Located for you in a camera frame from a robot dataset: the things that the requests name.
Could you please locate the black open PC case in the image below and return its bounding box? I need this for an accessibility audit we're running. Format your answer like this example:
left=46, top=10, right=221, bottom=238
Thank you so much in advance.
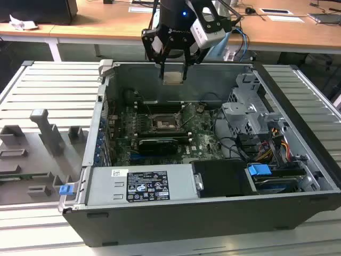
left=61, top=60, right=341, bottom=247

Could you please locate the white pendant holder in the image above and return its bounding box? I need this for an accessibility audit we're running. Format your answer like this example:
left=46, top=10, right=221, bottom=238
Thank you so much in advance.
left=223, top=49, right=238, bottom=61

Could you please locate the grey parts rack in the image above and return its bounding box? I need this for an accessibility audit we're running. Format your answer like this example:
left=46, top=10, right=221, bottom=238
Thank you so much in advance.
left=0, top=108, right=90, bottom=206

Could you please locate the white paper sheet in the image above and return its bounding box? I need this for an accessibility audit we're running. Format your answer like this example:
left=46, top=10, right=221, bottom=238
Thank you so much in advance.
left=267, top=15, right=306, bottom=23

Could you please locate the wooden office desk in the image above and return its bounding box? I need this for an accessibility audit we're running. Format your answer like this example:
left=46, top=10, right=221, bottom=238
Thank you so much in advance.
left=0, top=0, right=341, bottom=62

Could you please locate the silver CPU plate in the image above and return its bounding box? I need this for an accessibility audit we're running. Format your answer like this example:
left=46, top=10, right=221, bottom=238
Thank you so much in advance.
left=162, top=71, right=185, bottom=85

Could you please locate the white desk cable port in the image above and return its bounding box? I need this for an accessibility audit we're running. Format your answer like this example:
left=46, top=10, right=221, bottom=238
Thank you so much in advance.
left=259, top=7, right=294, bottom=15
left=128, top=5, right=155, bottom=13

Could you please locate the silver metal drive cage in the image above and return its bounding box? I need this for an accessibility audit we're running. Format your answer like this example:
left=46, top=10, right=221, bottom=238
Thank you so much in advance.
left=221, top=73, right=286, bottom=137

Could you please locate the grey power supply unit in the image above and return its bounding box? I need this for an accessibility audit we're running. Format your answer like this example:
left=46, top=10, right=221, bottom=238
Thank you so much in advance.
left=86, top=164, right=199, bottom=206

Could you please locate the blue cable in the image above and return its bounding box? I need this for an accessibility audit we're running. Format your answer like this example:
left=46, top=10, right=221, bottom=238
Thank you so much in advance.
left=233, top=25, right=251, bottom=63

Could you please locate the black plastic shroud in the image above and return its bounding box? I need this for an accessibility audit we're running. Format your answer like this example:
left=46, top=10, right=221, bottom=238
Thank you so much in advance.
left=191, top=159, right=254, bottom=198

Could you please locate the black computer box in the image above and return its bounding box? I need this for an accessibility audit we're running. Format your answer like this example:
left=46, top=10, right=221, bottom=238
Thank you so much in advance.
left=0, top=0, right=78, bottom=26

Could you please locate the grey laptop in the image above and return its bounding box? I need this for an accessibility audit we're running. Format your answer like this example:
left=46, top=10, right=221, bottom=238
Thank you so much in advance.
left=307, top=12, right=341, bottom=26

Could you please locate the black graphics card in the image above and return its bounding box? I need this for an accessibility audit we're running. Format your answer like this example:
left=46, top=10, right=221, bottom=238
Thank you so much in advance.
left=137, top=137, right=178, bottom=157

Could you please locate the green motherboard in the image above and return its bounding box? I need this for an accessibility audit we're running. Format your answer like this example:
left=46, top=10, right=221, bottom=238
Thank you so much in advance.
left=108, top=102, right=227, bottom=166

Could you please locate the hard disk in blue carrier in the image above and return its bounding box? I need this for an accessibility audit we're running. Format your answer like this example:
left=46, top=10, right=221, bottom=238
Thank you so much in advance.
left=247, top=164, right=303, bottom=194

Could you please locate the green RAM stick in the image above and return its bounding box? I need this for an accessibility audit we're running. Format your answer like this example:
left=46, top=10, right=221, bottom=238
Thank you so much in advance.
left=0, top=173, right=50, bottom=181

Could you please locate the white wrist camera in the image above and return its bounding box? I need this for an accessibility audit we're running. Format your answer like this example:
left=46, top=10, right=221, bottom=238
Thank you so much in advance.
left=190, top=16, right=227, bottom=50

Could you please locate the CPU socket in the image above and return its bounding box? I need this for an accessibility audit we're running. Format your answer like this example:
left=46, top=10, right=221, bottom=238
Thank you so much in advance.
left=150, top=113, right=186, bottom=134

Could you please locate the grey plastic case latch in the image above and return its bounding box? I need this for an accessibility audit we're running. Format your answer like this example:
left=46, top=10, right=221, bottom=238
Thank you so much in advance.
left=98, top=59, right=116, bottom=78

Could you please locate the crumpled white paper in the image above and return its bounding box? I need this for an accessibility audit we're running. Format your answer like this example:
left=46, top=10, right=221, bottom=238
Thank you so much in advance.
left=9, top=14, right=38, bottom=30

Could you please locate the pale blue teach pendant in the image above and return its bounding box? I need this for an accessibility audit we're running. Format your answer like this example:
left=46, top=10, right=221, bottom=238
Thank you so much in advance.
left=207, top=31, right=233, bottom=58

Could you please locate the coloured wire bundle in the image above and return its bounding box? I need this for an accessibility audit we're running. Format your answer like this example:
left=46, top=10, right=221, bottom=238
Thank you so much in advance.
left=254, top=127, right=293, bottom=163

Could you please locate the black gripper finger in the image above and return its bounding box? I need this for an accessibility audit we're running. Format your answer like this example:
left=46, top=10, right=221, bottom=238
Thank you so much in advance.
left=182, top=36, right=208, bottom=81
left=141, top=28, right=168, bottom=80

